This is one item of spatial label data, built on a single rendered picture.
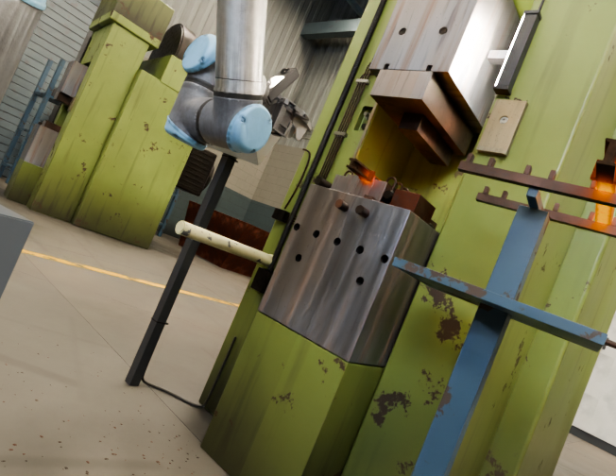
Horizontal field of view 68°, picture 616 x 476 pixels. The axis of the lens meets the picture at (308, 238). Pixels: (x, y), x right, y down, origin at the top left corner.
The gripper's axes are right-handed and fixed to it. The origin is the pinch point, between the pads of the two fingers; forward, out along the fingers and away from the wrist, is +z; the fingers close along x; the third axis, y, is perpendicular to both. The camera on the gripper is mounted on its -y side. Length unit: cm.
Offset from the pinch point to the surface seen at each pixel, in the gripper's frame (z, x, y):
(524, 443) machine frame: 91, 58, 60
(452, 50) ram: 33, 11, -43
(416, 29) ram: 33, -5, -51
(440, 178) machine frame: 81, -1, -18
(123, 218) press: 208, -441, 74
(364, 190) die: 33.0, 0.8, 5.3
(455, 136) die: 62, 8, -29
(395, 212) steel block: 26.9, 17.9, 10.7
